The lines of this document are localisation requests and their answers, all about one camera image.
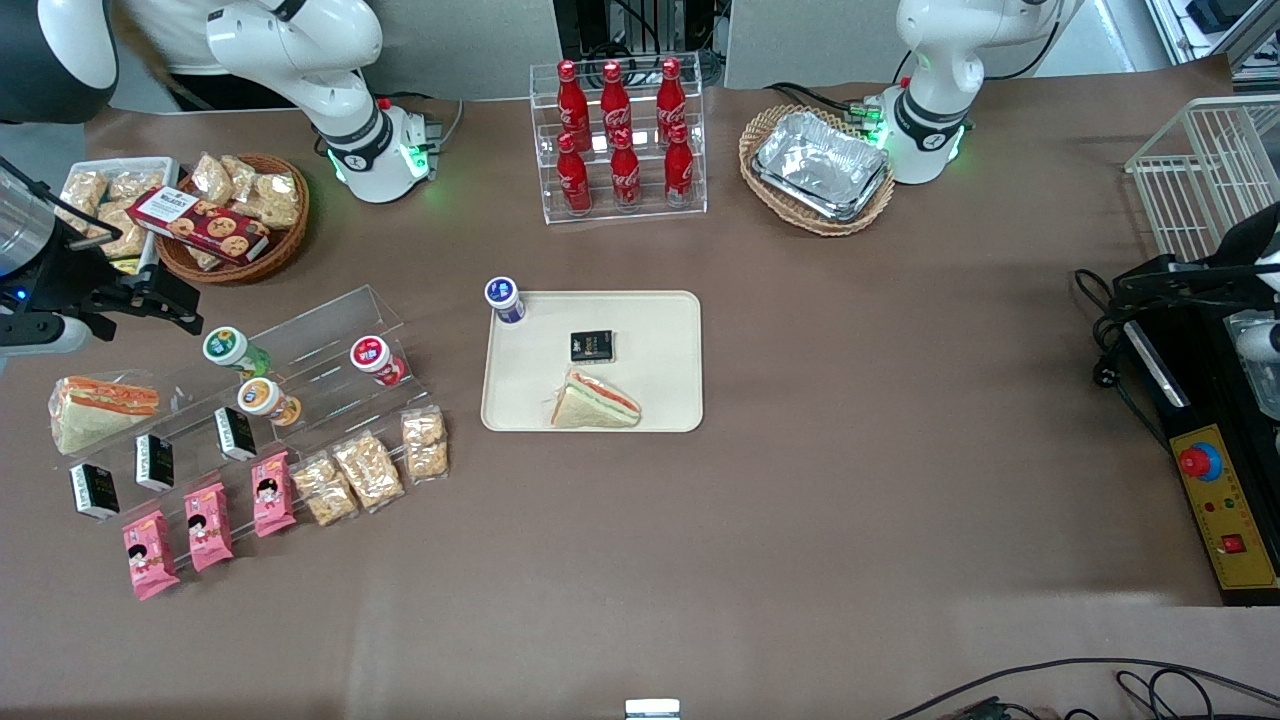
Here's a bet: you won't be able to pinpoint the black control box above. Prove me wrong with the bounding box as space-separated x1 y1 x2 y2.
1110 255 1280 608

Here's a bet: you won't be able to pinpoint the oval light wicker basket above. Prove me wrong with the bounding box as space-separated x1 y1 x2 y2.
739 104 896 237

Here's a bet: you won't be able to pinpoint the blue gum bottle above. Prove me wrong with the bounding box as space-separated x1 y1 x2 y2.
485 277 527 325

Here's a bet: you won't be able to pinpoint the round brown wicker basket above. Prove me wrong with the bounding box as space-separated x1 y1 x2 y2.
155 153 311 286

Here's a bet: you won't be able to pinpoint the clear acrylic tiered shelf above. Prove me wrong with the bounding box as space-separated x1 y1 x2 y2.
48 285 446 526

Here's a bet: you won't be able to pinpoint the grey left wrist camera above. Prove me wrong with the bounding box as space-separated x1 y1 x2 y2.
1235 316 1280 365

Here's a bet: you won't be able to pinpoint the green gum bottle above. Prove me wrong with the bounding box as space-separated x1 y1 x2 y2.
203 326 273 379

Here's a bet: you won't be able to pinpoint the aluminium frame shelf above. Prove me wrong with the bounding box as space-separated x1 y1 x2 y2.
1145 0 1280 83

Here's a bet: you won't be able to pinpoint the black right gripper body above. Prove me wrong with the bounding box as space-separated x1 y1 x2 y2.
20 220 151 323

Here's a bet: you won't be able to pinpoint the person in white shirt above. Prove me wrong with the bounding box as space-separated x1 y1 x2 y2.
108 0 239 111

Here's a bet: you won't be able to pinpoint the triangle sandwich in wrap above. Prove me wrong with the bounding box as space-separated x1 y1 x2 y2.
48 373 161 456
549 368 642 430

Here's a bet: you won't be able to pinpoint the beige plastic tray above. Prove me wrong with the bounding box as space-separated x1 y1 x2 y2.
481 290 704 433

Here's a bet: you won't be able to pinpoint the black white snack box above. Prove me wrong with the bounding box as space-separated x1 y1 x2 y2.
69 462 121 522
214 406 258 463
135 432 176 493

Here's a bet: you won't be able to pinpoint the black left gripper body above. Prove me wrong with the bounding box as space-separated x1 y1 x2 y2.
1213 203 1280 297

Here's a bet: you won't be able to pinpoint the red cola bottle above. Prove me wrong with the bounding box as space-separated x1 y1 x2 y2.
656 57 688 141
600 61 633 146
556 60 591 151
556 132 593 216
663 122 695 207
610 128 643 211

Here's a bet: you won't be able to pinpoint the silver foil container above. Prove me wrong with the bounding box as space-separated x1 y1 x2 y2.
752 110 891 223

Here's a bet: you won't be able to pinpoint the red gum bottle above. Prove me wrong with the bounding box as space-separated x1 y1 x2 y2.
350 336 408 388

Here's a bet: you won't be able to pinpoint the black base cable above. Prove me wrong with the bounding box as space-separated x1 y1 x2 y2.
765 80 883 127

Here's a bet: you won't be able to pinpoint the yellow control panel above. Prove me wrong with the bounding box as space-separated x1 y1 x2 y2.
1168 424 1279 591

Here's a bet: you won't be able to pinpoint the red cookie box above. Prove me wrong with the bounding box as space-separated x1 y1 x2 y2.
127 186 271 266

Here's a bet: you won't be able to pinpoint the pink snack packet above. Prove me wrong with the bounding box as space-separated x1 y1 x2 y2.
122 510 182 601
250 451 298 539
183 482 235 573

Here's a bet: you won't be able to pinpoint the white rectangular snack tray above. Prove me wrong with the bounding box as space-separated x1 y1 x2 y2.
58 157 182 279

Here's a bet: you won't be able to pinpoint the orange gum bottle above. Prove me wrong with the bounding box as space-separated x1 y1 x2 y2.
237 377 301 428

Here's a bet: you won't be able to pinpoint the black floor cable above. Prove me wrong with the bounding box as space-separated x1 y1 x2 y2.
885 657 1280 720

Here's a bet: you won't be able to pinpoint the clear acrylic bottle rack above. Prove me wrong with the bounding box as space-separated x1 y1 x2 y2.
530 52 708 225

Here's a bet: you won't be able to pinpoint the black power cable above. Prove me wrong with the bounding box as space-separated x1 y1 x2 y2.
1075 268 1173 453

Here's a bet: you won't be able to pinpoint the black equipment rack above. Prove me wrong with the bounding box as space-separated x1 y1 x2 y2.
553 0 733 63

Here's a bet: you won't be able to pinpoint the white wire basket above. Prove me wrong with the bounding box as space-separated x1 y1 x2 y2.
1125 95 1280 263

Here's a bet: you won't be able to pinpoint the clear nut brittle packet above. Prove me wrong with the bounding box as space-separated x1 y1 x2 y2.
401 406 450 486
60 170 109 236
190 152 237 207
290 452 359 528
220 155 261 201
105 170 167 202
235 172 303 230
88 205 149 261
331 430 406 514

